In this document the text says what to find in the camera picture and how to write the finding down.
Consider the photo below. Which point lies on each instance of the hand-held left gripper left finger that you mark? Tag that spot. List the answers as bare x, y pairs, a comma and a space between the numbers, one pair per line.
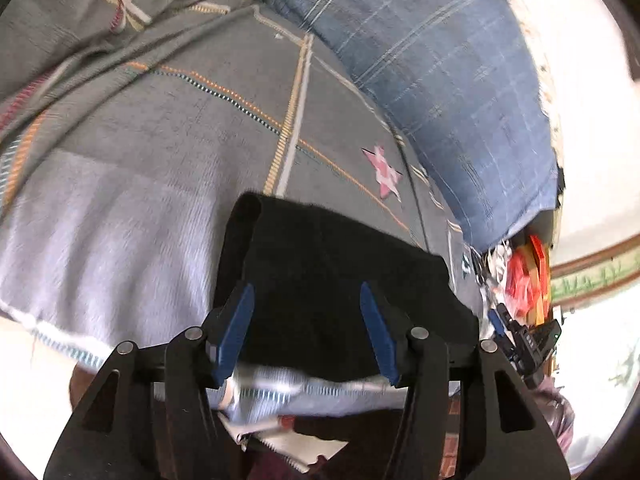
235, 332

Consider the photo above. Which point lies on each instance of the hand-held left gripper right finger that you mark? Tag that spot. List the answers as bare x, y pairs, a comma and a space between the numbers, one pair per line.
378, 332

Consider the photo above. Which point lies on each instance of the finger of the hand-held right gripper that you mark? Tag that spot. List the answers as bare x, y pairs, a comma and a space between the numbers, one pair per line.
496, 322

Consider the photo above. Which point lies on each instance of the black pants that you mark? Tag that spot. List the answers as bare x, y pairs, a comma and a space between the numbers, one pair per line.
320, 280

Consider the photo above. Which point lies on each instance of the red orange items heap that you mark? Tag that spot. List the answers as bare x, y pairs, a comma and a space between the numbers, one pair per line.
525, 280

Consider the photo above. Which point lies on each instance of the wooden framed green panel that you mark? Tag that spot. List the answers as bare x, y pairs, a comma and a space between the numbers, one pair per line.
595, 275

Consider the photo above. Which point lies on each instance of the dark maroon cloth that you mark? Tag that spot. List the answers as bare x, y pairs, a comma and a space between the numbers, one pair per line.
330, 425

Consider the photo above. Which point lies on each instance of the light grey striped-hem cloth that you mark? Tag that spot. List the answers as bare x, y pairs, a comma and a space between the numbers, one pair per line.
100, 250

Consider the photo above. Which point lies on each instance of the grey star-print bedsheet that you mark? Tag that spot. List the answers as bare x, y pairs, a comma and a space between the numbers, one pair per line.
200, 120

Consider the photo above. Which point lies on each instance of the blue plaid quilt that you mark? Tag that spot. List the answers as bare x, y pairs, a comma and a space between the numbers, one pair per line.
430, 85

